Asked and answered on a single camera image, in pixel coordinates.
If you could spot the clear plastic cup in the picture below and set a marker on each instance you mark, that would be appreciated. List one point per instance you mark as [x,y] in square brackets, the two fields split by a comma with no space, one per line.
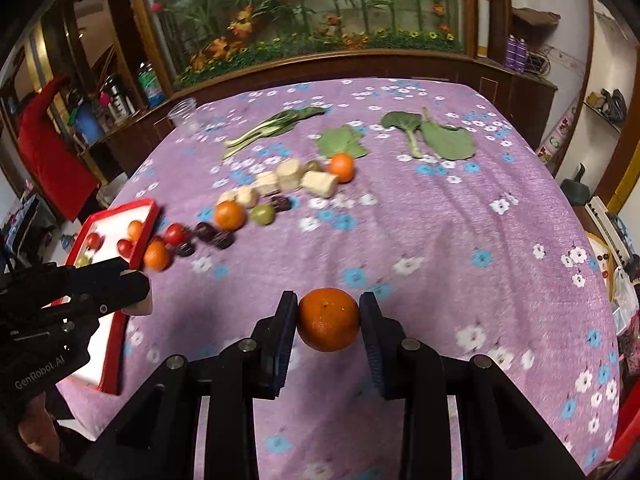
[184,117]

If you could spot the red cherry tomato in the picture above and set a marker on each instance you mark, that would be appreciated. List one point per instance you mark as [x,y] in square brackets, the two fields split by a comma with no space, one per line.
[176,234]

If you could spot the orange tangerine by leaf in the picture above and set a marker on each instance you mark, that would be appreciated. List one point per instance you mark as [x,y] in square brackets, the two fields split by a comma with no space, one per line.
[342,166]

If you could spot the large pale sugarcane chunk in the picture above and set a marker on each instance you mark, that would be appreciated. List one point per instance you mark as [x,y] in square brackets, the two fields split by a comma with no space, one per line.
[289,174]
[320,183]

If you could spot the large pale sugarcane chunk upright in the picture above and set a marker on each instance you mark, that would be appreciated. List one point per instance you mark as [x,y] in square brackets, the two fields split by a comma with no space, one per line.
[289,174]

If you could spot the green leaf centre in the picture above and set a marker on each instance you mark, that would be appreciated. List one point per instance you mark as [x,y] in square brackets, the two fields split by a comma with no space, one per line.
[341,140]

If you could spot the dark jujube by sugarcane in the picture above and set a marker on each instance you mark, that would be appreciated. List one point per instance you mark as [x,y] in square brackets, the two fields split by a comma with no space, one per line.
[280,203]

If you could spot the small pale sugarcane chunk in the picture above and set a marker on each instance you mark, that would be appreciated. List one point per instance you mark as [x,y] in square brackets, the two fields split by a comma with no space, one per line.
[247,196]

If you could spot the pale sugarcane chunk middle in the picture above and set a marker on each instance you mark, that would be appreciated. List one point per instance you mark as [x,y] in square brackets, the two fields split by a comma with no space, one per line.
[267,183]

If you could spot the red white tray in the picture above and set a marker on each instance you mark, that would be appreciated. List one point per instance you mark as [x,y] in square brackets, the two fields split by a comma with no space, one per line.
[108,249]

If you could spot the small bok choy leaf right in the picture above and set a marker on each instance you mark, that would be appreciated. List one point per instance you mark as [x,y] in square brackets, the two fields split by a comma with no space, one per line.
[408,123]

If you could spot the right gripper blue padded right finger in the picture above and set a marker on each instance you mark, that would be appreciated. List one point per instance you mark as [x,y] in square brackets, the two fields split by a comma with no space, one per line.
[382,338]

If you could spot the purple floral tablecloth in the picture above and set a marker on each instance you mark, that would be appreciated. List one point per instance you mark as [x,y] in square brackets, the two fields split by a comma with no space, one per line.
[482,255]

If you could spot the small sugarcane chunk far left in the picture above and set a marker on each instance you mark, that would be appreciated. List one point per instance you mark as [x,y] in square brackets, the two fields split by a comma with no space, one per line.
[228,196]

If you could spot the steel thermos flask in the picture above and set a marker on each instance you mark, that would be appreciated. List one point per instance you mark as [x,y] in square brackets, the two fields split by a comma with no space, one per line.
[118,100]

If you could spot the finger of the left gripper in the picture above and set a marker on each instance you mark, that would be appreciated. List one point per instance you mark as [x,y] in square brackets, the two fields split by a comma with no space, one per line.
[99,274]
[96,302]

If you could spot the large green leaf right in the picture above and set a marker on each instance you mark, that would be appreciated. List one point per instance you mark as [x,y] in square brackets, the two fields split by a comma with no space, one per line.
[450,143]

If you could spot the green label water bottle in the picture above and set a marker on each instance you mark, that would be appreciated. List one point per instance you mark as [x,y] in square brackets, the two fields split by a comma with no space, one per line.
[150,85]

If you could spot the bok choy stalk left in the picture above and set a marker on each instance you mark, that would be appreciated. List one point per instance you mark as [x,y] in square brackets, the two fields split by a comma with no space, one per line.
[275,125]

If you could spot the hand holding left gripper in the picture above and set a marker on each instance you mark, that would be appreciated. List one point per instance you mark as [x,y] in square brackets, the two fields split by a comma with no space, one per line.
[38,431]

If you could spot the purple bottles on shelf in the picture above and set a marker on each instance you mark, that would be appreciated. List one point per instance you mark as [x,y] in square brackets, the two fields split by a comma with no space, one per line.
[516,54]

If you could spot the dark jujube lower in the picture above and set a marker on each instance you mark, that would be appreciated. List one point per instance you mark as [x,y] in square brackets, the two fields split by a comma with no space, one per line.
[222,240]

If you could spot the green grape by tangerine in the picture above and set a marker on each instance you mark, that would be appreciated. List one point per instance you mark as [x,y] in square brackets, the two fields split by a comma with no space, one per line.
[314,165]

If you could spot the small orange tangerine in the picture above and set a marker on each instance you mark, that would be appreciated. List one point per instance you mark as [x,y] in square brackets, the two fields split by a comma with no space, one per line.
[157,256]

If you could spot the small orange fruit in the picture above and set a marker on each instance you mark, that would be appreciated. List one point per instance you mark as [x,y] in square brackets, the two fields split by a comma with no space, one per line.
[134,230]

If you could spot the green grape left cluster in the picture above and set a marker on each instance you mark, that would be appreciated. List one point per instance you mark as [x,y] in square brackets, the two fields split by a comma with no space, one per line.
[263,214]

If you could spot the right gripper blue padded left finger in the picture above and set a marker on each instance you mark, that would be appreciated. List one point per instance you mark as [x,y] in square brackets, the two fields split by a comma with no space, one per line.
[274,337]

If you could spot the orange tangerine cluster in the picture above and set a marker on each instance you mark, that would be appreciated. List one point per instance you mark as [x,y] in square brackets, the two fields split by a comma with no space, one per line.
[229,216]

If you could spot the dark red jujube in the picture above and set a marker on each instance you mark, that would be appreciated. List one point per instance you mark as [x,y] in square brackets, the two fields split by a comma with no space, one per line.
[205,232]

